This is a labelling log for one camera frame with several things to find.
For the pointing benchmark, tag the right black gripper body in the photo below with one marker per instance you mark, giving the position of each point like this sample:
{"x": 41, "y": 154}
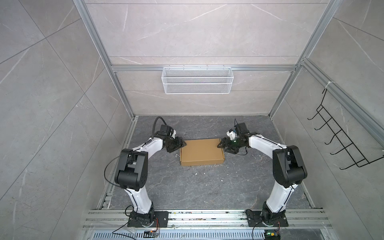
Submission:
{"x": 232, "y": 145}

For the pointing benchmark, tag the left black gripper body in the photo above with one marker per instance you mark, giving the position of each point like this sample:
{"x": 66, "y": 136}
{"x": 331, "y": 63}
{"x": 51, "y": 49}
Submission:
{"x": 174, "y": 144}

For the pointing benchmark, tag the brown cardboard box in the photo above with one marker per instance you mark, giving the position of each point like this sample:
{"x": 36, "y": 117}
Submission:
{"x": 201, "y": 152}

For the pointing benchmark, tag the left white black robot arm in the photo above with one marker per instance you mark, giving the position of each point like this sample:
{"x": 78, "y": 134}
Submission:
{"x": 132, "y": 173}

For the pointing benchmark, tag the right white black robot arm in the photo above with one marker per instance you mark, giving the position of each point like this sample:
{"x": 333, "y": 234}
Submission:
{"x": 288, "y": 170}

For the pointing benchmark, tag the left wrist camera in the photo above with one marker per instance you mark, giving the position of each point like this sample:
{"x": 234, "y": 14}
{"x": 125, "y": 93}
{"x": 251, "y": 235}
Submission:
{"x": 165, "y": 132}

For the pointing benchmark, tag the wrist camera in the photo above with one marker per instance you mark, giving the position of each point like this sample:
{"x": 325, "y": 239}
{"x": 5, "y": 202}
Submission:
{"x": 165, "y": 132}
{"x": 240, "y": 130}

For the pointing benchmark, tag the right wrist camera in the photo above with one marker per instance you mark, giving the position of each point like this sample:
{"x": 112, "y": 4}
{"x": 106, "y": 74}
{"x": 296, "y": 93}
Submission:
{"x": 240, "y": 130}

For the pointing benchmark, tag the white wire mesh basket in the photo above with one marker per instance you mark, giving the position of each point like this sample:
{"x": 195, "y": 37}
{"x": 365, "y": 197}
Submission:
{"x": 197, "y": 80}

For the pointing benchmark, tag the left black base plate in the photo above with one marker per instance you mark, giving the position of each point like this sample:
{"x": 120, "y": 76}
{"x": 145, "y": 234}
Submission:
{"x": 160, "y": 219}

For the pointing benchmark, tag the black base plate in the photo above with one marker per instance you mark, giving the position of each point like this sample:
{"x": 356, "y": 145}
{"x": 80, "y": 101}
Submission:
{"x": 253, "y": 220}
{"x": 160, "y": 219}

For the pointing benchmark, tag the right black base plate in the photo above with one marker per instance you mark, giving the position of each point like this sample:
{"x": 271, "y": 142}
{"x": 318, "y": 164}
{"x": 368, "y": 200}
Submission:
{"x": 253, "y": 220}

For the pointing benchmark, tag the white cable duct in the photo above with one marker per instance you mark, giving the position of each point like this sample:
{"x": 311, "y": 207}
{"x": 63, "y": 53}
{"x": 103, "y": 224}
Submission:
{"x": 183, "y": 235}

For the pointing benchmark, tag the aluminium mounting rail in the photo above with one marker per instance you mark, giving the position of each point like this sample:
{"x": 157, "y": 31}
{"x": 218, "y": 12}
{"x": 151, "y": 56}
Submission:
{"x": 209, "y": 219}

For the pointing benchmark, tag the black wire hook rack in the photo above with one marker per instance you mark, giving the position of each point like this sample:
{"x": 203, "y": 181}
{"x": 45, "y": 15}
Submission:
{"x": 340, "y": 136}

